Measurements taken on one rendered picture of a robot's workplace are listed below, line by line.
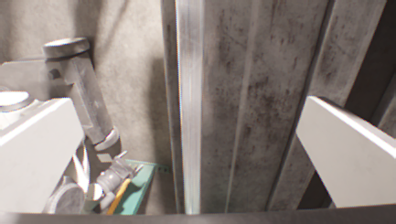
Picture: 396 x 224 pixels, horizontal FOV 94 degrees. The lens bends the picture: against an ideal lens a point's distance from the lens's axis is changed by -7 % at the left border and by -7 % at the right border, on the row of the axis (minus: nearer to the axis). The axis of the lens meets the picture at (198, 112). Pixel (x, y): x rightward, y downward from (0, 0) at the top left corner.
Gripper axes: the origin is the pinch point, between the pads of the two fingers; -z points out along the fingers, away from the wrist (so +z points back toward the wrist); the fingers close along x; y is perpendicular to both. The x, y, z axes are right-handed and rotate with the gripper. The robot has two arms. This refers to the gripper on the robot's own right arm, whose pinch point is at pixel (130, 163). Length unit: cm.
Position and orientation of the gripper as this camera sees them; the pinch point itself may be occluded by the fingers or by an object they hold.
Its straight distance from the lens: 101.2
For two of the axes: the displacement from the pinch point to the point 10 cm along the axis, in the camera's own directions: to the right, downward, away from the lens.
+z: -4.0, 4.0, -8.2
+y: 4.6, -6.9, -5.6
